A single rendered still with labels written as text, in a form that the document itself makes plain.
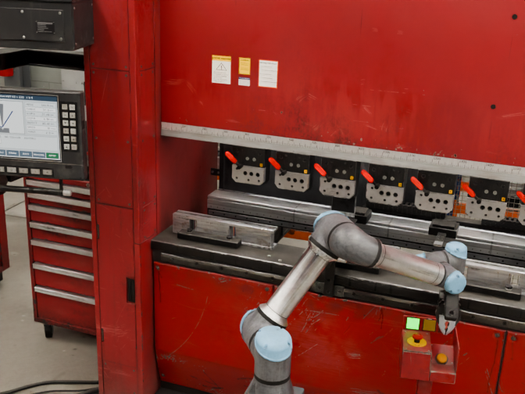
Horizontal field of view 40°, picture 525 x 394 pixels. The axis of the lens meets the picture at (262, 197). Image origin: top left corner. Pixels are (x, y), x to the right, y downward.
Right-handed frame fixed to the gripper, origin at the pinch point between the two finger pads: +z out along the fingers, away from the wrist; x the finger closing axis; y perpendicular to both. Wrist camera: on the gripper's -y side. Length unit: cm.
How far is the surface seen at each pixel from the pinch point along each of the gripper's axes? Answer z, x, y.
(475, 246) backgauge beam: -5, -15, 62
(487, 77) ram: -85, -8, 43
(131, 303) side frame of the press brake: 28, 136, 38
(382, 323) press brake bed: 17.3, 22.3, 28.0
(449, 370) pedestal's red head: 13.1, -2.7, -4.4
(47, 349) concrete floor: 90, 202, 77
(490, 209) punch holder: -34, -15, 37
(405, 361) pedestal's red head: 10.0, 13.5, -6.6
